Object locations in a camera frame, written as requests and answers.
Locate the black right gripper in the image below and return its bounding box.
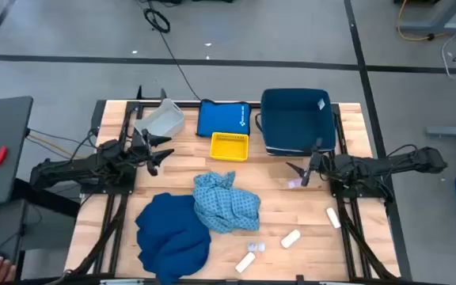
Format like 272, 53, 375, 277
285, 137, 332, 187

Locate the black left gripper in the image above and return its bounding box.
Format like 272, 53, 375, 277
131, 128, 176, 177

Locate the grey plastic bin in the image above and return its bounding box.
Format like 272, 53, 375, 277
133, 97, 186, 139

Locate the navy fabric storage bin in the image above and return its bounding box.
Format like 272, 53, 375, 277
255, 87, 338, 157

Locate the white gauze roll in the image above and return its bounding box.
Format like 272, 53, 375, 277
280, 229, 302, 249
234, 251, 257, 274
325, 207, 342, 230

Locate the yellow perforated plastic basket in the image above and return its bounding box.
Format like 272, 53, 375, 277
209, 131, 250, 162

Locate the light blue patterned gown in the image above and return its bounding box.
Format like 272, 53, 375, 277
192, 170, 262, 234

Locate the dark blue scrub cloth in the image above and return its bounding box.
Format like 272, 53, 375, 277
135, 192, 212, 285

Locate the blue zip pouch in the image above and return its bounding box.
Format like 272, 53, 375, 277
196, 98, 252, 139

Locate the black desk leg brace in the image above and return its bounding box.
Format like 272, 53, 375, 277
12, 177, 82, 219

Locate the grey metal foot bar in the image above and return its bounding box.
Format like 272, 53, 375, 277
425, 126, 456, 139

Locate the dark grey side desk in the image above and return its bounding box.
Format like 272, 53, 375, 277
0, 96, 34, 211

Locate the desk with grey metal legs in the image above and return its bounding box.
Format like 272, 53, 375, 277
393, 0, 456, 35

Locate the black table rail frame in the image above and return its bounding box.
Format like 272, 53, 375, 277
91, 98, 401, 283

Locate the black braided cable sleeve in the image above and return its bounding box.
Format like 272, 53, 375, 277
338, 197, 395, 280
45, 193, 129, 285

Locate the black coiled floor cable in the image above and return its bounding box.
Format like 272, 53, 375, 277
135, 0, 202, 102

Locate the yellow floor cable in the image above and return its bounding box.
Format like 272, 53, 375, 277
396, 0, 450, 43

